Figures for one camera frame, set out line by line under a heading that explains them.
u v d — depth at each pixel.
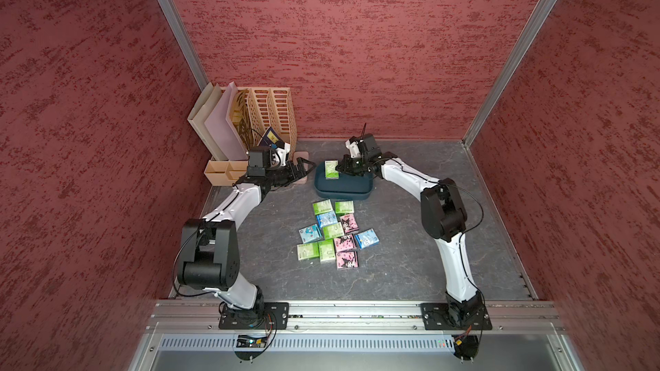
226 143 0.94
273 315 0.74
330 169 0.97
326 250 0.85
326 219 0.92
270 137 1.04
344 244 0.86
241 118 1.02
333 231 0.90
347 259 0.83
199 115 0.87
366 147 0.80
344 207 0.95
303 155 1.13
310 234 0.88
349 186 1.01
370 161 0.79
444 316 0.73
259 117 1.13
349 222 0.92
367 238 0.87
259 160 0.70
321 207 0.95
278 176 0.77
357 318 0.76
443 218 0.58
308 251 0.85
